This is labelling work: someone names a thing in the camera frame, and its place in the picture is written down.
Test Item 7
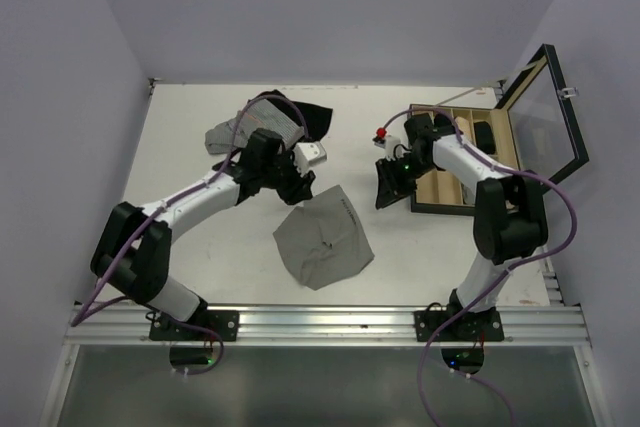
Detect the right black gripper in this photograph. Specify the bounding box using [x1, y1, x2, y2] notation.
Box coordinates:
[375, 152, 434, 208]

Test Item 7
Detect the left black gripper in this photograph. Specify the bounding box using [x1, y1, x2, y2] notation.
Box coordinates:
[261, 151, 316, 206]

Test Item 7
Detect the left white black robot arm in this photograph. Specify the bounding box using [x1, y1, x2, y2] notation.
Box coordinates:
[90, 128, 327, 340]

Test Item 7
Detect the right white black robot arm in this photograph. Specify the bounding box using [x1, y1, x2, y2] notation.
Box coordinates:
[373, 115, 548, 340]

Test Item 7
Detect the striped grey underwear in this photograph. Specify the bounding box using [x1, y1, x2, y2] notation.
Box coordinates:
[204, 100, 304, 155]

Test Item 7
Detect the beige rolled underwear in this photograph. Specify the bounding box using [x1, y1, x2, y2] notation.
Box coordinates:
[455, 117, 473, 141]

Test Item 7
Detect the black rolled underwear right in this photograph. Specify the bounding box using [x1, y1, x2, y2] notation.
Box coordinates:
[473, 121, 497, 155]

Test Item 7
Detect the wooden compartment box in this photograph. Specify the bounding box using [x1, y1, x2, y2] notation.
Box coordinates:
[410, 105, 520, 216]

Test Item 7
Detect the glass box lid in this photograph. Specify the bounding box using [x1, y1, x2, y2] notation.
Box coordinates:
[495, 44, 589, 184]

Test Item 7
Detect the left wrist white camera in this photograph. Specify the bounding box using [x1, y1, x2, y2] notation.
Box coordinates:
[293, 142, 327, 171]

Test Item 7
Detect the wrist white camera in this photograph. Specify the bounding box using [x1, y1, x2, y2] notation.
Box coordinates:
[293, 142, 327, 171]
[373, 127, 401, 157]

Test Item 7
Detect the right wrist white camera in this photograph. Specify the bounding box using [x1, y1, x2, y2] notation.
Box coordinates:
[373, 127, 401, 157]

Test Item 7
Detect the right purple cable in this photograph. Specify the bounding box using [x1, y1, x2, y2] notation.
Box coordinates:
[382, 107, 579, 427]

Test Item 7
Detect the purple cable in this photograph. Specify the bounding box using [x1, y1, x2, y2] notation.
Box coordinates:
[69, 93, 314, 328]
[382, 107, 579, 427]

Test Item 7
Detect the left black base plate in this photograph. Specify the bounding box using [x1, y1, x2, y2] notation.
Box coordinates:
[145, 310, 240, 342]

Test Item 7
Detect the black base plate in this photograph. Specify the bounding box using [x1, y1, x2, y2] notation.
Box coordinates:
[145, 310, 240, 342]
[413, 308, 505, 343]

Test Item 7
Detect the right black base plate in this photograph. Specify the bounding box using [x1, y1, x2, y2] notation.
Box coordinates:
[413, 308, 505, 343]

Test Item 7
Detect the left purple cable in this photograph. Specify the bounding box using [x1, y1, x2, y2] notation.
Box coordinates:
[69, 93, 314, 328]

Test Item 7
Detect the aluminium mounting rail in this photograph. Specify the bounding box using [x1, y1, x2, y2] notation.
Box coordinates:
[64, 304, 590, 347]

